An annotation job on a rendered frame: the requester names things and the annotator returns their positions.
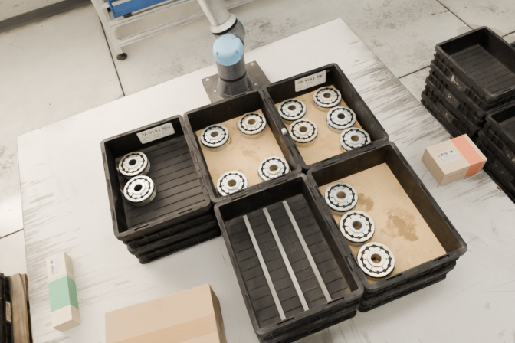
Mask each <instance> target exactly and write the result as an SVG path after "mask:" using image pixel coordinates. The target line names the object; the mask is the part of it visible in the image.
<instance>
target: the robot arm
mask: <svg viewBox="0 0 515 343"><path fill-rule="evenodd" d="M198 3H199V4H200V5H201V7H202V9H203V11H204V13H205V14H206V16H207V18H208V19H209V21H210V23H211V26H210V30H211V32H212V34H213V35H214V37H215V40H216V41H215V43H214V44H213V55H214V58H215V63H216V66H217V70H218V76H219V78H218V94H219V95H220V96H221V97H222V98H224V99H225V98H228V97H230V96H234V95H237V94H239V93H243V92H246V91H249V90H253V83H252V80H251V78H250V77H249V75H248V73H247V71H246V66H245V60H244V37H245V30H244V25H243V24H242V22H241V21H240V20H239V19H238V18H236V17H235V15H234V14H232V13H229V11H228V10H227V8H226V6H225V3H224V2H223V0H198Z"/></svg>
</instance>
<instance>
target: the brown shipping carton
mask: <svg viewBox="0 0 515 343"><path fill-rule="evenodd" d="M105 327H106V343H227V338H226V334H225V327H224V322H223V318H222V314H221V306H220V302H219V299H218V297H217V296H216V294H215V293H214V291H213V289H212V288H211V286H210V285H209V283H207V284H205V285H201V286H196V287H194V288H191V289H186V290H183V291H180V292H175V293H173V294H169V295H167V296H162V297H159V298H156V299H151V300H148V301H145V302H141V303H137V304H135V305H130V306H127V307H124V308H121V309H116V310H113V311H110V312H106V313H105Z"/></svg>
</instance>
